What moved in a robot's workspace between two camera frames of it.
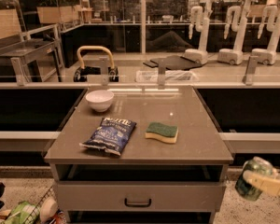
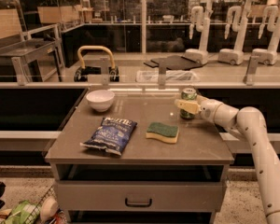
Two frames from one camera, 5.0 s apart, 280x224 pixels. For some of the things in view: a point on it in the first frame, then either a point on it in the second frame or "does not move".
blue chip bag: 111,135 does not move
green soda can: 245,187 -> 188,94
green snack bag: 23,213 does not move
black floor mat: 173,63 does not move
